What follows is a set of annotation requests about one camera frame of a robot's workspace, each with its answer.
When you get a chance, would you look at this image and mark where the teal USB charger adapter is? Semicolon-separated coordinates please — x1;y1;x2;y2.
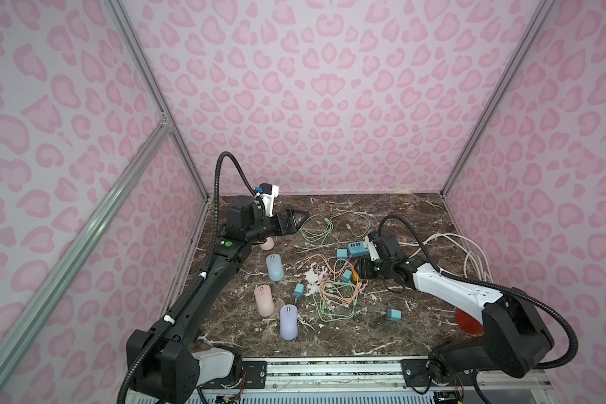
341;269;353;283
385;309;402;323

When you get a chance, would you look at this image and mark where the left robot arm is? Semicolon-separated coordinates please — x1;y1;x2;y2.
116;183;309;403

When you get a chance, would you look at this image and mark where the blue power strip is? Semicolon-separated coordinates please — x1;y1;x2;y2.
347;242;370;258

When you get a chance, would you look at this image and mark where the orange power strip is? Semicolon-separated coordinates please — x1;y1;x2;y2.
351;267;362;284

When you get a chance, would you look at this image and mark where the lavender wireless mouse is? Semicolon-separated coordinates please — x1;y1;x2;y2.
279;305;299;341

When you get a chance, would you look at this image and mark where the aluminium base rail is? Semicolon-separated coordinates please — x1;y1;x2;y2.
120;355;551;404

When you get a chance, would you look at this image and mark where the light blue wireless mouse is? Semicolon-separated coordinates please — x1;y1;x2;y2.
266;254;284;282

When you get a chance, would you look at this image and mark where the white power strip cord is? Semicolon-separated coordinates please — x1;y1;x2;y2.
408;231;493;283

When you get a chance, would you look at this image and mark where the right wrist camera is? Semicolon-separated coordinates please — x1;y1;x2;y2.
364;236;380;262

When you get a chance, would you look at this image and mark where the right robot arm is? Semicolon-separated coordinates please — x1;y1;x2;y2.
365;215;579;383

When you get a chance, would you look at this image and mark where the red emergency stop button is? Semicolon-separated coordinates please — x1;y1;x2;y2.
454;309;484;336

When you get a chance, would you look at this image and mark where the pink wireless mouse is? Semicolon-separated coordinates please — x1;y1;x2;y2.
259;237;275;251
254;284;275;317

